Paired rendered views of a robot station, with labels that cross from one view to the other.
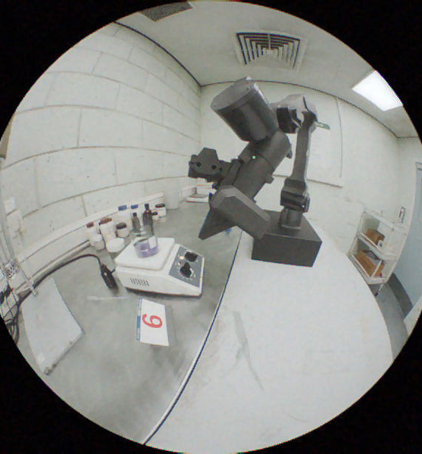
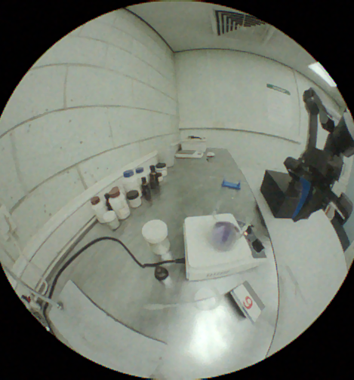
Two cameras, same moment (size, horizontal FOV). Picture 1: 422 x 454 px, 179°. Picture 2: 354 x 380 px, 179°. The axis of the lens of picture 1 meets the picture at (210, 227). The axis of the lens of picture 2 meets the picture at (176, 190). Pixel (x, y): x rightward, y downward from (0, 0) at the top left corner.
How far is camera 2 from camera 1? 0.26 m
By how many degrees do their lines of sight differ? 8
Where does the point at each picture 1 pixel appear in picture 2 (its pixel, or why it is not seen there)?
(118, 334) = (213, 328)
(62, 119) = (44, 80)
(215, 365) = (287, 304)
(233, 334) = (290, 282)
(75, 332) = (161, 349)
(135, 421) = not seen: outside the picture
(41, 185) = (23, 163)
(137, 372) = (245, 341)
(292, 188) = not seen: hidden behind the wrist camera
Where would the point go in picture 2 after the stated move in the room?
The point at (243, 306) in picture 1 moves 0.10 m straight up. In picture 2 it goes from (288, 259) to (309, 237)
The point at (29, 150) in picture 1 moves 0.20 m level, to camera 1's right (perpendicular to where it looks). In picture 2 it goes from (4, 124) to (23, 82)
